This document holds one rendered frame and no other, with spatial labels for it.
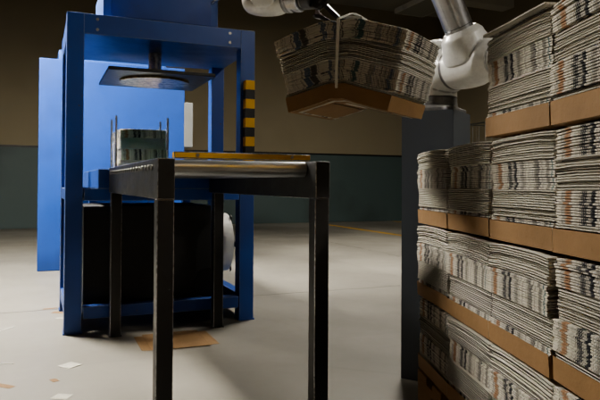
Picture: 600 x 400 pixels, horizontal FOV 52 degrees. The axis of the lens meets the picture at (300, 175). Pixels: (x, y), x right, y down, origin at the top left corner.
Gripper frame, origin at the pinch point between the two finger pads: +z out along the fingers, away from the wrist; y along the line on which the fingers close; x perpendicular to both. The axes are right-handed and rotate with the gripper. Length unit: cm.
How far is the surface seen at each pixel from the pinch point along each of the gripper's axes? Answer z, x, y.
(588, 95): 69, 61, 36
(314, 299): -11, -4, 95
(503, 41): 49, 32, 22
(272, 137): -517, -796, 27
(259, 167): -29, 5, 54
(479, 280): 45, 23, 76
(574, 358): 69, 58, 80
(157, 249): -43, 35, 79
